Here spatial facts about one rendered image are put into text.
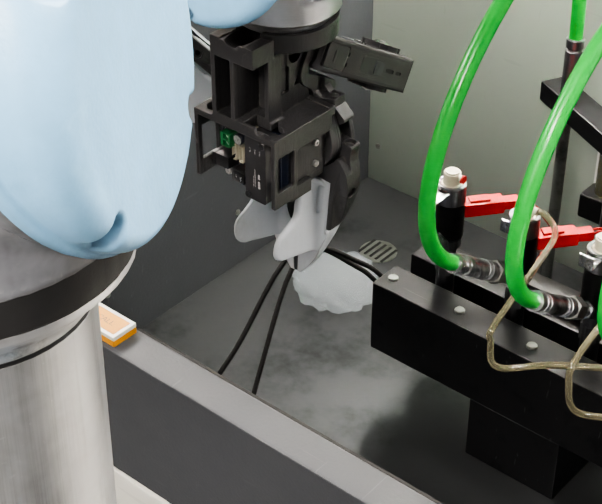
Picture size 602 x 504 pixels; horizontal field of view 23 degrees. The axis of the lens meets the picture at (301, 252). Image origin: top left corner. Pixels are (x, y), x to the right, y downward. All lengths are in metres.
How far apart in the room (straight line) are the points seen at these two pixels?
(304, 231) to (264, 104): 0.11
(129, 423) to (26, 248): 1.01
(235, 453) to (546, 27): 0.58
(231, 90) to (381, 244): 0.80
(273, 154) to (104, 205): 0.53
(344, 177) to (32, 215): 0.60
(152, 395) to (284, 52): 0.53
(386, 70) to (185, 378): 0.44
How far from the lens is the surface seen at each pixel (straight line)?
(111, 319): 1.39
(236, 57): 0.91
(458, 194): 1.34
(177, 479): 1.41
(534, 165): 1.10
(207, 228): 1.61
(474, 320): 1.36
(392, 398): 1.50
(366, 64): 0.99
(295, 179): 0.95
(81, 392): 0.49
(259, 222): 1.03
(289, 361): 1.54
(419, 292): 1.39
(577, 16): 1.44
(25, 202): 0.39
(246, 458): 1.30
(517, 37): 1.60
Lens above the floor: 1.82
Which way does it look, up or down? 36 degrees down
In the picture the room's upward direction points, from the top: straight up
